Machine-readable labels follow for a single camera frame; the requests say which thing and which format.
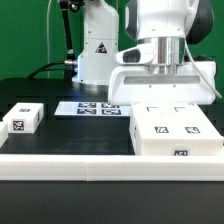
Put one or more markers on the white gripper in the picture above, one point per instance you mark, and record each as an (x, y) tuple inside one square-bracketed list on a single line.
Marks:
[(191, 82)]

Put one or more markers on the white cabinet door panel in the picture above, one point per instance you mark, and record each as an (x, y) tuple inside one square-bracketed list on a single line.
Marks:
[(190, 122), (150, 121)]

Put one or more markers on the white cabinet body box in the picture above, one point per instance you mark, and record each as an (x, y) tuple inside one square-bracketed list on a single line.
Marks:
[(176, 145)]

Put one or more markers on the white cabinet top block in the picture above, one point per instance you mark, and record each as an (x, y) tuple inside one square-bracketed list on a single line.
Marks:
[(24, 117)]

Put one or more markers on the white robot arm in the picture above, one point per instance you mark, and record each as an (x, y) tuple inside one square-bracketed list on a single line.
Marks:
[(159, 68)]

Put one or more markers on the white fiducial marker sheet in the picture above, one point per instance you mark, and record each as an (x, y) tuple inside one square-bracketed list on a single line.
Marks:
[(105, 109)]

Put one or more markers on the white U-shaped fence frame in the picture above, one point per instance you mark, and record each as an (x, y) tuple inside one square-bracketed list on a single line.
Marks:
[(15, 165)]

